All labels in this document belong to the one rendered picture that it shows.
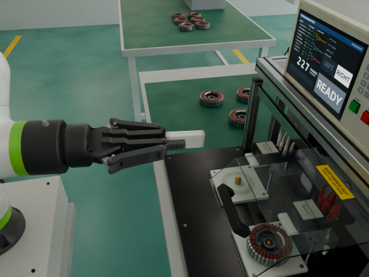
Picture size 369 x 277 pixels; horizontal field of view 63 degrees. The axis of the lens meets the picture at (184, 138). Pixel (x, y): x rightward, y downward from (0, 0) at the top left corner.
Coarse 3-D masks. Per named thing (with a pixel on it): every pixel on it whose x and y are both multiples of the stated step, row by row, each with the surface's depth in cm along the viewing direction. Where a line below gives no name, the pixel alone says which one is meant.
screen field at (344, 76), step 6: (324, 60) 68; (330, 60) 66; (324, 66) 68; (330, 66) 66; (336, 66) 64; (330, 72) 66; (336, 72) 64; (342, 72) 63; (348, 72) 61; (336, 78) 65; (342, 78) 63; (348, 78) 61; (348, 84) 61
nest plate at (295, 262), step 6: (294, 258) 77; (300, 258) 77; (282, 264) 76; (288, 264) 76; (294, 264) 76; (300, 264) 76; (270, 270) 75; (276, 270) 75; (282, 270) 75; (288, 270) 75; (294, 270) 75; (300, 270) 75; (306, 270) 75; (258, 276) 74; (264, 276) 74; (270, 276) 74; (276, 276) 74; (282, 276) 75
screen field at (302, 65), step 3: (300, 57) 77; (297, 60) 79; (300, 60) 77; (303, 60) 76; (297, 63) 79; (300, 63) 77; (303, 63) 76; (306, 63) 75; (300, 66) 78; (303, 66) 76; (306, 66) 75; (309, 66) 74; (303, 69) 77; (306, 69) 75; (306, 72) 75
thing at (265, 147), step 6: (258, 144) 92; (264, 144) 92; (270, 144) 92; (252, 150) 95; (258, 150) 90; (264, 150) 90; (270, 150) 90; (276, 150) 90; (282, 150) 94; (288, 150) 94; (246, 156) 94
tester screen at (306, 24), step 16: (304, 16) 73; (304, 32) 74; (320, 32) 68; (336, 32) 63; (304, 48) 75; (320, 48) 69; (336, 48) 64; (352, 48) 59; (320, 64) 69; (352, 64) 60; (336, 80) 65; (336, 112) 66
